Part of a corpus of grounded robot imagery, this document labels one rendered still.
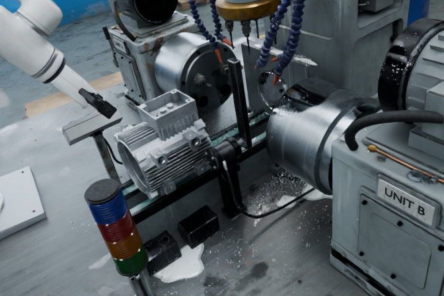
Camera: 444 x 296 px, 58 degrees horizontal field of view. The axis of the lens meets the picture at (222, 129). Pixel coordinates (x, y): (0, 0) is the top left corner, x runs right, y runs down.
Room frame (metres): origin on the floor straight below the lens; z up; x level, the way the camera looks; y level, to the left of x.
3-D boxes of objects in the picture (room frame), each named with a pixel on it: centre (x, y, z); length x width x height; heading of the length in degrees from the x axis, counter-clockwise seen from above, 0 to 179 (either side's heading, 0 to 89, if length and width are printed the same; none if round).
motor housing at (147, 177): (0.90, 0.16, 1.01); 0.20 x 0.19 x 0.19; 122
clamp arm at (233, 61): (0.87, -0.06, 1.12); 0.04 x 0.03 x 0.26; 120
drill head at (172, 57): (1.36, 0.08, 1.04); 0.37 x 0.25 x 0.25; 30
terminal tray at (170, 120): (0.92, 0.13, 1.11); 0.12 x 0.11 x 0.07; 122
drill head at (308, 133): (0.77, -0.27, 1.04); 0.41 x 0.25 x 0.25; 30
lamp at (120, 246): (0.52, 0.22, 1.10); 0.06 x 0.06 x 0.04
